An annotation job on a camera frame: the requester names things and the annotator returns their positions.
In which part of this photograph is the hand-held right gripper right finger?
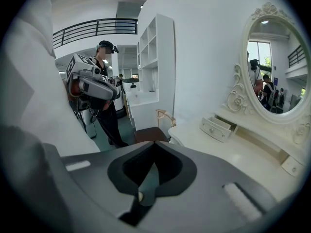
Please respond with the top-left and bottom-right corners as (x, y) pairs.
(136, 141), (277, 228)

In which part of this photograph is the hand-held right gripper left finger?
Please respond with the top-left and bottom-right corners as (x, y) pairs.
(43, 141), (156, 218)

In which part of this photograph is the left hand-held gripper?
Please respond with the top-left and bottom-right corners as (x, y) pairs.
(66, 53), (120, 100)

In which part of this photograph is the cream ornate dressing table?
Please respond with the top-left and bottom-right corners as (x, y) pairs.
(168, 107), (309, 203)

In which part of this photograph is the small white drawer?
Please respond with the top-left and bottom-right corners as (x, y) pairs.
(199, 116), (232, 143)

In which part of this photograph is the person's left hand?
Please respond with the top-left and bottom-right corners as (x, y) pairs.
(71, 79), (83, 97)

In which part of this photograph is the white rounded machine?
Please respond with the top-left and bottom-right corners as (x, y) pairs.
(122, 78), (140, 92)

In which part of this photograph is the white desk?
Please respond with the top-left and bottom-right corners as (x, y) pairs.
(125, 91), (160, 131)

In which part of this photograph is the black metal railing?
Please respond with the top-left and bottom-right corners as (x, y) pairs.
(52, 17), (138, 50)

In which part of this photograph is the person's white shirt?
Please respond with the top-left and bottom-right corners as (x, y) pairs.
(4, 0), (102, 155)

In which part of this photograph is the wooden chair brown seat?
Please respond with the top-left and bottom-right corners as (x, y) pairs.
(133, 109), (176, 144)

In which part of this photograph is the tall white shelf cabinet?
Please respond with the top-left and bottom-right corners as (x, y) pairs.
(137, 13), (176, 121)

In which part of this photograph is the oval mirror white carved frame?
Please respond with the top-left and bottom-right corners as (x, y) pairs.
(227, 1), (311, 145)

